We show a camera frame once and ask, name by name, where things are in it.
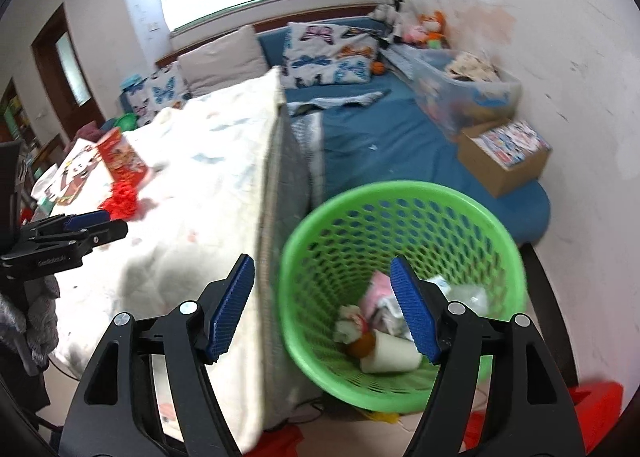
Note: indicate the yellow plastic scrap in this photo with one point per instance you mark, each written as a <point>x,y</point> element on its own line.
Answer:
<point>385,417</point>

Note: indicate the white paper cup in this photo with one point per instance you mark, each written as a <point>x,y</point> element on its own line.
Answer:
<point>395,352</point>

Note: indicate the clear plastic storage box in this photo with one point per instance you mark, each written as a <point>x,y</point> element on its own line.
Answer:
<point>450,97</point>

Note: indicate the orange snack cup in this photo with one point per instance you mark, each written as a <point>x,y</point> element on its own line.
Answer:
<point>362,344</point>

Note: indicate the green white tissue pack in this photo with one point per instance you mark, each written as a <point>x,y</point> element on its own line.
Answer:
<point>42,192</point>

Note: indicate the red crumpled ribbon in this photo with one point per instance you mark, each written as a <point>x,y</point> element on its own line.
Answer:
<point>122,199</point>

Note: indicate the grey blue cloth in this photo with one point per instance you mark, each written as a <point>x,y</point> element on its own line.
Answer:
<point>345,102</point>

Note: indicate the green plastic toy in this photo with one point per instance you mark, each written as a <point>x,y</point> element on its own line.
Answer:
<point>125,122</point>

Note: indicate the patterned white cloth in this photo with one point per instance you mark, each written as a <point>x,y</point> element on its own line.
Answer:
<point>470,67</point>

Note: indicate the small orange ball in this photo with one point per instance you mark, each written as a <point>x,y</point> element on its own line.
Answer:
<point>378,68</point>

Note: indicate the green plastic mesh basket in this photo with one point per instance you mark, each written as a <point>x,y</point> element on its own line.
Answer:
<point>350,247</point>

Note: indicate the brown cardboard box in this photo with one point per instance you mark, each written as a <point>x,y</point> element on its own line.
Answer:
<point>500,162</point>

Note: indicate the person's left forearm grey sleeve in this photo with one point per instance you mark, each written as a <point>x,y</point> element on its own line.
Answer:
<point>20,317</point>

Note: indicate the large butterfly print pillow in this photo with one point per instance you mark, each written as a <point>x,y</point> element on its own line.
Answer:
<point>330,54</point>

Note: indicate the small butterfly print pillow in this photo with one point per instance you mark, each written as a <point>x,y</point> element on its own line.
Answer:
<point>155,94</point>

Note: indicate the cartoon bear picture book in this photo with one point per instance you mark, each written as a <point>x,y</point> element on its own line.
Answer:
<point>75,172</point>

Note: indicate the black white cow plush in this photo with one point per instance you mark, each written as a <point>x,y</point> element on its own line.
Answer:
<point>395,19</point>

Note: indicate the dark wooden door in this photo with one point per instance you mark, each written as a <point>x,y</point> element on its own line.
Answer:
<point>65,72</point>

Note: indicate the beige pillow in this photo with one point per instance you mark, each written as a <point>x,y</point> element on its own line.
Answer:
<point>225,62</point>

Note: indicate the teal plastic item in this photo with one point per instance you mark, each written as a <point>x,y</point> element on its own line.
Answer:
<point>132,82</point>

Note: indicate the pink cloth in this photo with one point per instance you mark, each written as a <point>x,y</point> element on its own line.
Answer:
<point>87,132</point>

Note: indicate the blue sofa bed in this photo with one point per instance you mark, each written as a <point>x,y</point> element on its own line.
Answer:
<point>400,137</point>

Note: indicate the clear plastic bottle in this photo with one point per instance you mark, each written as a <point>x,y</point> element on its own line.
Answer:
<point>470,297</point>

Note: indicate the orange fox plush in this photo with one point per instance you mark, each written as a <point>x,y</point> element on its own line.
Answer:
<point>430,27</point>

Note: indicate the red plastic stool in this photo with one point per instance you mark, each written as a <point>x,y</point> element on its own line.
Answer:
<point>595,407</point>

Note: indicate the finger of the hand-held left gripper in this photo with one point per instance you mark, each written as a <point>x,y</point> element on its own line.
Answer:
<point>102,233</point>
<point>85,220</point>

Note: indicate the white wrapper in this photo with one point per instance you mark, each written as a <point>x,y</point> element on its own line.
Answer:
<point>350,322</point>

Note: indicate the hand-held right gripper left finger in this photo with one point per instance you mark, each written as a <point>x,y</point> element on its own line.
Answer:
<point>230,312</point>

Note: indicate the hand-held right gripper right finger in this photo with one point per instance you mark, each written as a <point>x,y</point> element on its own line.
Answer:
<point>415,312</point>

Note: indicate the white quilted blanket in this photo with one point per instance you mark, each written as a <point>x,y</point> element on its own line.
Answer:
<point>200,187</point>

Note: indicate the dark wooden shelf cabinet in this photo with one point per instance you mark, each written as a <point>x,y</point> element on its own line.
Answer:
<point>15,112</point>

